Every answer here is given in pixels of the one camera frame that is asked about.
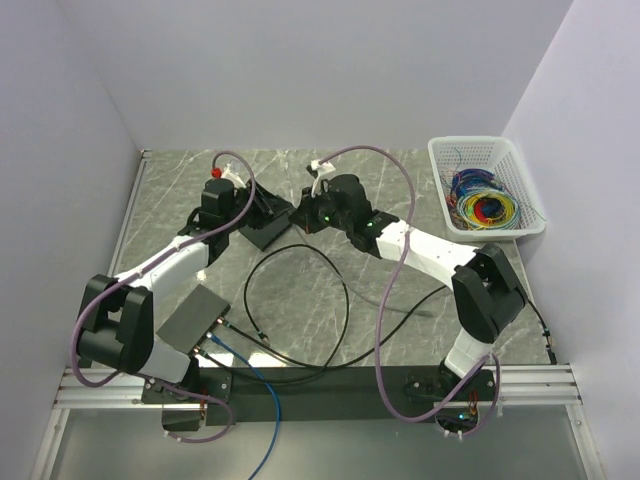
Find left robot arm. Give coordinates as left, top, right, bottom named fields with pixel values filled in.
left=70, top=179, right=294, bottom=402

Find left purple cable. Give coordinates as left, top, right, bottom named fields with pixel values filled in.
left=69, top=151, right=237, bottom=445

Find colourful wire bundle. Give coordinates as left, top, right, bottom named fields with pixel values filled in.
left=446, top=167, right=524, bottom=232

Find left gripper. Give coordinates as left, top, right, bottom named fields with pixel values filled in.
left=224, top=178, right=293, bottom=233

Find black network switch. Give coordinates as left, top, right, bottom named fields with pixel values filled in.
left=157, top=285, right=231, bottom=355
left=239, top=213, right=291, bottom=252

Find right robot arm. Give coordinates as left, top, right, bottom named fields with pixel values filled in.
left=290, top=174, right=528, bottom=399

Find black ethernet cable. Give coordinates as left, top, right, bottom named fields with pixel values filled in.
left=192, top=243, right=351, bottom=374

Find blue ethernet cable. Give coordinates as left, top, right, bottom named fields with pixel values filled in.
left=207, top=332, right=282, bottom=480

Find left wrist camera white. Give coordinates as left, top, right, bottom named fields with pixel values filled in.
left=211, top=163, right=246, bottom=189

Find white plastic basket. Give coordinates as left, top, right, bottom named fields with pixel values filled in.
left=428, top=136, right=546, bottom=242

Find black base beam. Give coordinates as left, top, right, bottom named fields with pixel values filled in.
left=141, top=366, right=496, bottom=428

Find black long power cable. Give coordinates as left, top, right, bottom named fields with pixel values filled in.
left=219, top=284, right=556, bottom=384

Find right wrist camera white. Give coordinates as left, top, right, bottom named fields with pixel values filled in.
left=306, top=159, right=336, bottom=197

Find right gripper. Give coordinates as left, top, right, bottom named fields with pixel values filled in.
left=290, top=184, right=352, bottom=235

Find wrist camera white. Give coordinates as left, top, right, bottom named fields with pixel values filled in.
left=306, top=159, right=336, bottom=197
left=211, top=163, right=246, bottom=189

